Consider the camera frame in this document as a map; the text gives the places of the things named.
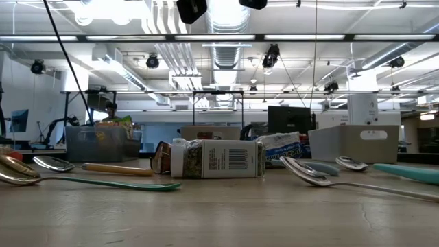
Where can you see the black ceiling-hung fixture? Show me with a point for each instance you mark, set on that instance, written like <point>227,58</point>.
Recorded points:
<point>152,61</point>
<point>397,62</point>
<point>331,86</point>
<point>271,56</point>
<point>37,67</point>

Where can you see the white bin holding utensils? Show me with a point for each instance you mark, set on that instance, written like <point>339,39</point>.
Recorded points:
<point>343,147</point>

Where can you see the black monitor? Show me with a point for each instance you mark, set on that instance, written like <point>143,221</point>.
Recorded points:
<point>291,120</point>

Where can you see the white bin holding spices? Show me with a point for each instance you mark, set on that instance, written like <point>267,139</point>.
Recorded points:
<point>226,133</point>

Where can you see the dark grey translucent bin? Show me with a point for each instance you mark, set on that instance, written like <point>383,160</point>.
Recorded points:
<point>85,147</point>

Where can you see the person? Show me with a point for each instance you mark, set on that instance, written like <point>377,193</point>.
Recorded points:
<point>111,109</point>

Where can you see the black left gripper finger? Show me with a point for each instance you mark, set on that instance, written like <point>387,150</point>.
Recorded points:
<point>192,13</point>

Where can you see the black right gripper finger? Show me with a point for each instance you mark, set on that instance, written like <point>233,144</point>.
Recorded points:
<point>253,4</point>

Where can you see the lime chili ramen packet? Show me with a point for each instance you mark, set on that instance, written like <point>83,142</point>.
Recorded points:
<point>115,125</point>

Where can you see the blue-lit monitor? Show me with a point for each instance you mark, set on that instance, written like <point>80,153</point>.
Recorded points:
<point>19,120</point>

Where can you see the glass herb jar white label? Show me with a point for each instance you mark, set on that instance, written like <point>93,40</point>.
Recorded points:
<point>219,159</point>

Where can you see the brown spice pouch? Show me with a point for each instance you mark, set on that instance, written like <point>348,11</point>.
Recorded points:
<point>163,158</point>

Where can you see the background black robot arm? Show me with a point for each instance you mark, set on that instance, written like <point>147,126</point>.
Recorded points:
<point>58,123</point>

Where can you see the blue white ramen packet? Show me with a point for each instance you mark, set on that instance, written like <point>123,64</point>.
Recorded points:
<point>284,147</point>

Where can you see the red yellow ramen packet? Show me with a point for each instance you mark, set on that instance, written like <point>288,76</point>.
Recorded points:
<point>12,154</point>

